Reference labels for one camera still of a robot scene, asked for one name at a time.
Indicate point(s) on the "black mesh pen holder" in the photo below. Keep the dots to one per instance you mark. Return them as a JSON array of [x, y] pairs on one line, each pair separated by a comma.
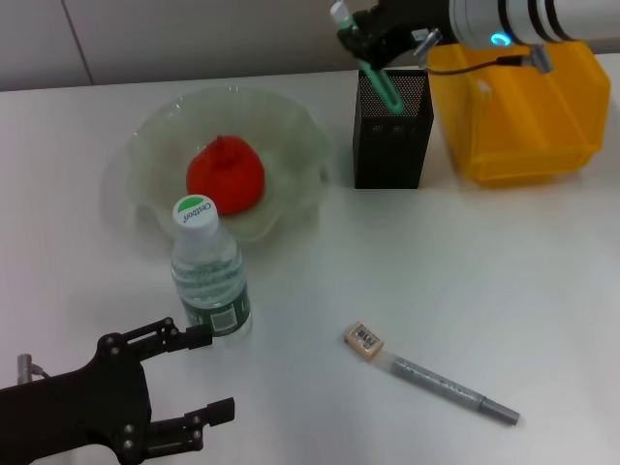
[[390, 155]]

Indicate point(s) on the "orange fruit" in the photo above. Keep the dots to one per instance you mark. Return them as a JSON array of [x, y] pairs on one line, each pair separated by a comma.
[[227, 169]]

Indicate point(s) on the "green glass fruit plate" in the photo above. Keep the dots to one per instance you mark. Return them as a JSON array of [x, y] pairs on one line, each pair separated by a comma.
[[290, 131]]

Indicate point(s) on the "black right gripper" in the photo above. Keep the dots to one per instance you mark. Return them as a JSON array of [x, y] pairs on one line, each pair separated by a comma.
[[421, 14]]

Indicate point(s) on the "grey marker pen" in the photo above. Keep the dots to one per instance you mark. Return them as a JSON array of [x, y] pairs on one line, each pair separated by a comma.
[[436, 382]]

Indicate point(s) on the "yellow plastic bin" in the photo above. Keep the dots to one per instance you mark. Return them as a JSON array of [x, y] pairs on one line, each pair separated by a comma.
[[533, 135]]

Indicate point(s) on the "green utility knife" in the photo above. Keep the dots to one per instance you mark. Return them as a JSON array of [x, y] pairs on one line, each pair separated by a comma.
[[388, 93]]

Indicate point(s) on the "clear water bottle green label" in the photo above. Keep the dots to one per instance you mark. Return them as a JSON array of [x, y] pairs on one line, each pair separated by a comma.
[[208, 271]]

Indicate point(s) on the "beige eraser with barcode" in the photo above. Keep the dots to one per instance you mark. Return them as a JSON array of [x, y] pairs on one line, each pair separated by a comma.
[[363, 340]]

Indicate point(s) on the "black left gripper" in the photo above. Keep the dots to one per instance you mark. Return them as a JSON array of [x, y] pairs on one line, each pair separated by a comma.
[[82, 412]]

